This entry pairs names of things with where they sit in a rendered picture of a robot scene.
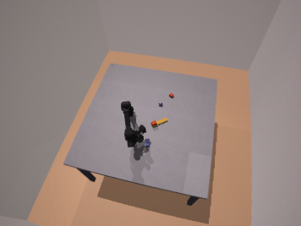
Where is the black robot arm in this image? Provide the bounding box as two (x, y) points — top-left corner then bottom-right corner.
(121, 101), (144, 147)

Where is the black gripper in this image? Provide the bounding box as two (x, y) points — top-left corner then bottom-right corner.
(134, 125), (146, 144)

